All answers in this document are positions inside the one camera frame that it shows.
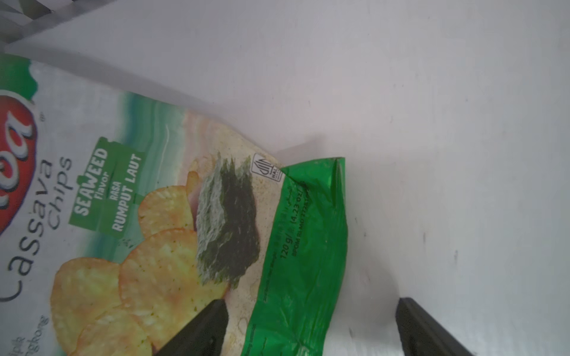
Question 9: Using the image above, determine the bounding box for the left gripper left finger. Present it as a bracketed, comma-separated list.
[156, 299, 229, 356]

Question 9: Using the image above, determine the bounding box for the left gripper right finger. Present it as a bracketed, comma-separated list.
[396, 298, 473, 356]

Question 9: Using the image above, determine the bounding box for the green red Chuba bag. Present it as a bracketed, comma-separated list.
[1, 54, 348, 355]

